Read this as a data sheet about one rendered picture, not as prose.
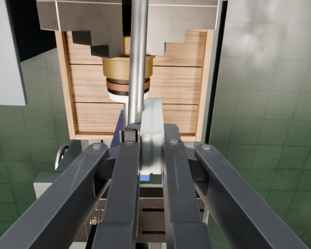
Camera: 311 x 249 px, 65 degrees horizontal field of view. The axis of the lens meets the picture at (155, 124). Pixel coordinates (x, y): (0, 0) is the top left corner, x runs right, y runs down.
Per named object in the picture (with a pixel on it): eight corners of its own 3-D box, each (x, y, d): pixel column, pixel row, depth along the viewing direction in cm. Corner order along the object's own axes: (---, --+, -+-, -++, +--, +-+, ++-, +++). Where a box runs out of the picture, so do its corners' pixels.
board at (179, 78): (59, 20, 58) (53, 20, 54) (210, 23, 59) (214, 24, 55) (74, 132, 71) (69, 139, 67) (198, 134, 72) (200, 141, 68)
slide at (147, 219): (57, 186, 71) (51, 196, 67) (203, 187, 72) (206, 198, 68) (65, 230, 79) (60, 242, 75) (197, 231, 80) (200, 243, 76)
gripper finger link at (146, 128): (151, 175, 16) (139, 175, 16) (151, 129, 22) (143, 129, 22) (152, 135, 15) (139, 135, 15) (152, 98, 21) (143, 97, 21)
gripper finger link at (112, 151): (138, 183, 14) (87, 182, 14) (142, 141, 19) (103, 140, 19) (138, 161, 14) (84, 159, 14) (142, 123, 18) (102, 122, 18)
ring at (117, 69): (91, 36, 35) (96, 97, 39) (156, 38, 35) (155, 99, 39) (103, 30, 43) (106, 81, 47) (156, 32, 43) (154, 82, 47)
